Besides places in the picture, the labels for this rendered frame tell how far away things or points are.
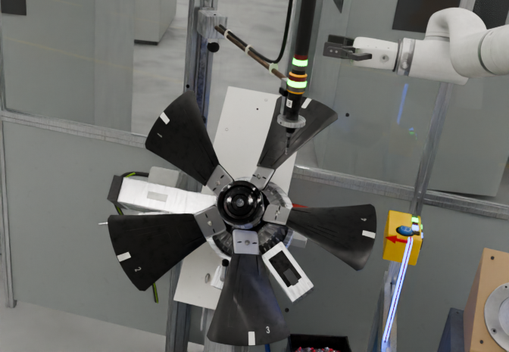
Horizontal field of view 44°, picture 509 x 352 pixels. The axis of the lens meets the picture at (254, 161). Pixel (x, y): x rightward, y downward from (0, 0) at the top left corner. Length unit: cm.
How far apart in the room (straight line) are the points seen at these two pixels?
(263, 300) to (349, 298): 102
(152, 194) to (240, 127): 36
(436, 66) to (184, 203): 80
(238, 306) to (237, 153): 54
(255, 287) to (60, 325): 163
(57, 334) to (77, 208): 63
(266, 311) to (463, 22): 84
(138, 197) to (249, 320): 50
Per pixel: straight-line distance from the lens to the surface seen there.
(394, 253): 193
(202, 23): 204
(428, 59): 145
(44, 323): 314
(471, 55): 126
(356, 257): 159
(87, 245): 284
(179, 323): 270
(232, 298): 159
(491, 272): 178
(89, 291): 297
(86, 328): 309
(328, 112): 168
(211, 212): 165
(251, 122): 197
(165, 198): 182
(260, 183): 166
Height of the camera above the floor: 199
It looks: 25 degrees down
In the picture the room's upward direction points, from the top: 7 degrees clockwise
